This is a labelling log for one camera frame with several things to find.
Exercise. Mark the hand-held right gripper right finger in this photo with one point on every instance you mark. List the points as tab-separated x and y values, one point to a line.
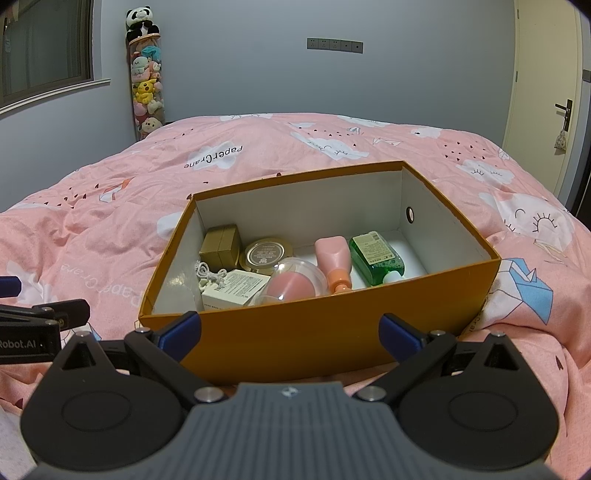
400	336

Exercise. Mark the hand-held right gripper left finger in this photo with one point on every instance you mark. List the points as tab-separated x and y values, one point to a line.
180	333

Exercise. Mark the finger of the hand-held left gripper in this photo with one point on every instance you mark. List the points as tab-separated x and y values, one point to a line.
9	287
69	311

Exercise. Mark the white printed carton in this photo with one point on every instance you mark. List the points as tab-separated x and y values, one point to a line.
235	288

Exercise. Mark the green spray bottle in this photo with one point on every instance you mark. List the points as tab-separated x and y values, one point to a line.
376	256

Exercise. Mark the small gold box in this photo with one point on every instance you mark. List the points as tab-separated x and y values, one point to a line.
220	247

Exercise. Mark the orange cardboard box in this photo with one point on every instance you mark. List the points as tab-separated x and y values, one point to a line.
300	332

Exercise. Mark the pink pump bottle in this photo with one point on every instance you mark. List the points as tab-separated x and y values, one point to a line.
333	258

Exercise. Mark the round gold jar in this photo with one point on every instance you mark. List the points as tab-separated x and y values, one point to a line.
268	254

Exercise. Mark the clear case with pink sponge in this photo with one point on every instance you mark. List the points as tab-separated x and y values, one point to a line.
288	284

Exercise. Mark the pink printed blanket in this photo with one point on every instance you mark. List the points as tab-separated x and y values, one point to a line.
115	221

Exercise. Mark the clear tube of plush toys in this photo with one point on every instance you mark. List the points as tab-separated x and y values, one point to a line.
147	87

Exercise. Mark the window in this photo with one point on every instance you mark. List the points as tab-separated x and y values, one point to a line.
41	41

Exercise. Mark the small hanging pouch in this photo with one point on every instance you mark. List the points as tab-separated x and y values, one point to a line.
560	141

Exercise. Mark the dark wardrobe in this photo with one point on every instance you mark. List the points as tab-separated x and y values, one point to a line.
582	147

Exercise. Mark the cream door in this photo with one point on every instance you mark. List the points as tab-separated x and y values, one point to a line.
535	92

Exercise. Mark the panda plush toy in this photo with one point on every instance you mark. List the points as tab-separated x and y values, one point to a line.
142	22

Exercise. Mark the grey wall socket strip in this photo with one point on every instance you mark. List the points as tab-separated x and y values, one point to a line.
334	45

